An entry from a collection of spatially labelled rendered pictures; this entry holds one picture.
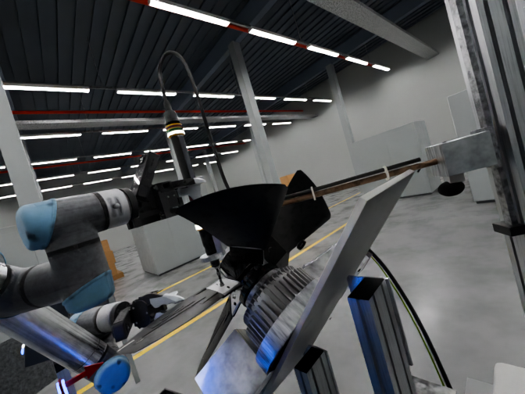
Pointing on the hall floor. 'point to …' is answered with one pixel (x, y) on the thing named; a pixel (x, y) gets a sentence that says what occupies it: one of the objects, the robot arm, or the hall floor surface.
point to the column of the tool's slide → (501, 102)
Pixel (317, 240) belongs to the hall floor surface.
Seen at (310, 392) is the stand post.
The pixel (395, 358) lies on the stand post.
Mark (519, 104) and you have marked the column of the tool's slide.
